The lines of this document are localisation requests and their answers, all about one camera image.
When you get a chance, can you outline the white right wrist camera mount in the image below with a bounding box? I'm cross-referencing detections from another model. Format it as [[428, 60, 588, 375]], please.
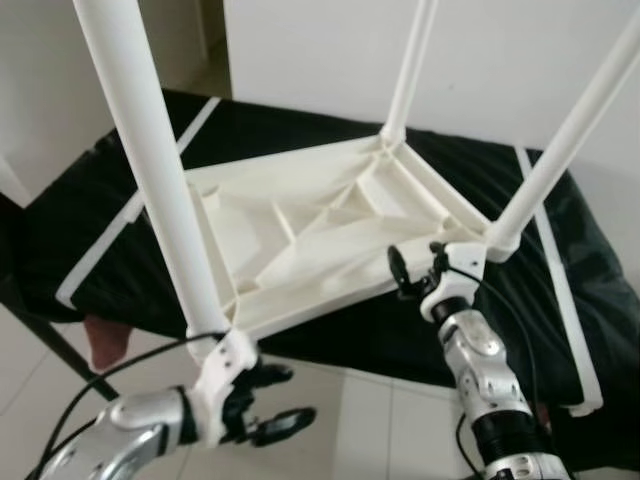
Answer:
[[420, 243, 488, 323]]

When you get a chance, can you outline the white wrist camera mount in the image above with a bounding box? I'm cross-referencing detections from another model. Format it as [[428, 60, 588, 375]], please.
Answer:
[[420, 243, 488, 323], [190, 330, 259, 446]]

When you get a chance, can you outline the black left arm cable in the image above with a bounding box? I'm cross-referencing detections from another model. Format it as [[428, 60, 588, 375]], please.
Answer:
[[25, 330, 227, 480]]

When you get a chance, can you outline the pink soft object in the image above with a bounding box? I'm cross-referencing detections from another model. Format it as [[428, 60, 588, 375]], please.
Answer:
[[537, 400, 563, 433], [85, 318, 137, 372]]

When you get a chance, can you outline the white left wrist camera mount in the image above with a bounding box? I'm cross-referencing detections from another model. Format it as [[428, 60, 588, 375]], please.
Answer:
[[190, 330, 259, 446]]

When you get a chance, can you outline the black table cloth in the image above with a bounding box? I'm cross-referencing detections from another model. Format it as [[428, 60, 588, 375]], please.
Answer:
[[0, 88, 640, 471]]

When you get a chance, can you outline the white plastic table top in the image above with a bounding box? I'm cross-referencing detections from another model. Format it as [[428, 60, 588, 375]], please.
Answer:
[[185, 135, 527, 343]]

